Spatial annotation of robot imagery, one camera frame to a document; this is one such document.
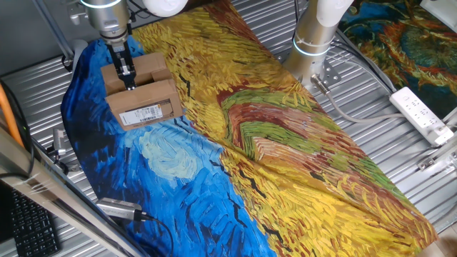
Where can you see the grey frame pole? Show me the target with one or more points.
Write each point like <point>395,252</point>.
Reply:
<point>53,32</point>

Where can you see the sunflower painting print cloth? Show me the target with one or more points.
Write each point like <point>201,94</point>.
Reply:
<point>403,46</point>

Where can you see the metal corner bracket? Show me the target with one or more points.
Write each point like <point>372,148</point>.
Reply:
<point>426,163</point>

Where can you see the white power strip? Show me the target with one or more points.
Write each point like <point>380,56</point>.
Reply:
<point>421,116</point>

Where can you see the white flat object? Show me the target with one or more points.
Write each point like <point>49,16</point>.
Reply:
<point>441,9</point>

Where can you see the wheatfield painting print tablecloth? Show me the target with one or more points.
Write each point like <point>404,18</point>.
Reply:
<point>250,142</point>

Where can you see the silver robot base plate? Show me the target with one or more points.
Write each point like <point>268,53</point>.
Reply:
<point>330,73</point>

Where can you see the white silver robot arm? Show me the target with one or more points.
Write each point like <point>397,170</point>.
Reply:
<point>310,32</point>

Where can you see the small silver clamp device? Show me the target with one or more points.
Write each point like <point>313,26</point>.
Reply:
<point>59,139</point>

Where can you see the grey mount plate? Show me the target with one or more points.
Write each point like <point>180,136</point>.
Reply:
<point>79,50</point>

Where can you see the silver depth camera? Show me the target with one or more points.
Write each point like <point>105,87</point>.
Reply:
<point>118,208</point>

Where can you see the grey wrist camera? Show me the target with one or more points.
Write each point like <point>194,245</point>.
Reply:
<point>76,14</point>

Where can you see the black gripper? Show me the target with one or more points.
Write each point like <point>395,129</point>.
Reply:
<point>119,53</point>

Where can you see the brown cardboard shipping box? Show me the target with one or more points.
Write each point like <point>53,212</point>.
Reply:
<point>146,101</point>

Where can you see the black computer keyboard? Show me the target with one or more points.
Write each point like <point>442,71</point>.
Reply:
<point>34,228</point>

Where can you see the aluminium frame bar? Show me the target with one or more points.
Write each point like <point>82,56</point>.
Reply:
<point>46,191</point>

